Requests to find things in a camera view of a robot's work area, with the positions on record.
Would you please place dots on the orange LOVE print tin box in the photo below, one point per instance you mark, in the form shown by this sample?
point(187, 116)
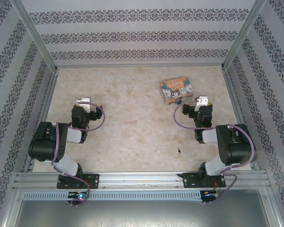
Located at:
point(176, 89)

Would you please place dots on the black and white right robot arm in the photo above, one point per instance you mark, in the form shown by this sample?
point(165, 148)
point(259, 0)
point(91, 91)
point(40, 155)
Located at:
point(236, 146)

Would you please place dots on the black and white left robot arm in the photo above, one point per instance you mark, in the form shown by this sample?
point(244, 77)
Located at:
point(49, 142)

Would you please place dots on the left controller circuit board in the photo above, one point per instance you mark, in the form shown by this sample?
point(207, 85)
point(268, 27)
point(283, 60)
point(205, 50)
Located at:
point(79, 195)

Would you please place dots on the controller circuit board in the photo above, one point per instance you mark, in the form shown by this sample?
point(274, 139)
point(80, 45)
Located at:
point(79, 195)
point(209, 195)

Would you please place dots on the right controller circuit board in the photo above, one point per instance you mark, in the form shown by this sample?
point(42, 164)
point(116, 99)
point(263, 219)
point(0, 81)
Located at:
point(209, 195)

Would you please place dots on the grey metal shelf panel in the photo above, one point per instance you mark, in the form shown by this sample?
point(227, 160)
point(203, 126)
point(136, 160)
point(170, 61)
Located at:
point(142, 214)

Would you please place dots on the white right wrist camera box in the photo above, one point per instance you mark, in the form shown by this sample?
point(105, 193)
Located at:
point(201, 101)

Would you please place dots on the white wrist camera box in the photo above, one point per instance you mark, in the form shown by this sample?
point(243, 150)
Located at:
point(84, 102)
point(201, 101)

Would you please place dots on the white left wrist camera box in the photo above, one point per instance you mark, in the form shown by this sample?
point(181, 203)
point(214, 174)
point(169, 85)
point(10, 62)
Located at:
point(84, 102)

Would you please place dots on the aluminium side rail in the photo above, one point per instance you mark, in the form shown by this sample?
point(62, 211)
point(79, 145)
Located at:
point(234, 94)
point(41, 120)

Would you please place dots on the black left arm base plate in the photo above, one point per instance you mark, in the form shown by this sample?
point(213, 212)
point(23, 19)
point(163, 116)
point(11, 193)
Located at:
point(94, 180)

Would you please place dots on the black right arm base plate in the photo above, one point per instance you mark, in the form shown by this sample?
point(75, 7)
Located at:
point(189, 180)

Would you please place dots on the aluminium mounting rail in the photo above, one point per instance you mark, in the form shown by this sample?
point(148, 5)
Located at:
point(139, 180)

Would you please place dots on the aluminium frame post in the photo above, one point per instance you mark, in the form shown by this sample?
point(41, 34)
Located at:
point(243, 35)
point(35, 35)

